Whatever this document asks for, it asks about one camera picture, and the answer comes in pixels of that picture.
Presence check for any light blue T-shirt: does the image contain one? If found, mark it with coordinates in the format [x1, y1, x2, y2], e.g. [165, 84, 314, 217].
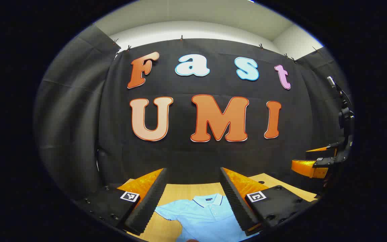
[154, 193, 258, 242]

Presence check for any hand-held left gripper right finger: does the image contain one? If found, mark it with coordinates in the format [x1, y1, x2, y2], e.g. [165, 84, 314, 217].
[219, 166, 318, 236]

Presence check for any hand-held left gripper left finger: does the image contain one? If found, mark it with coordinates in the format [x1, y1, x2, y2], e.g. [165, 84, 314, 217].
[74, 167, 168, 236]

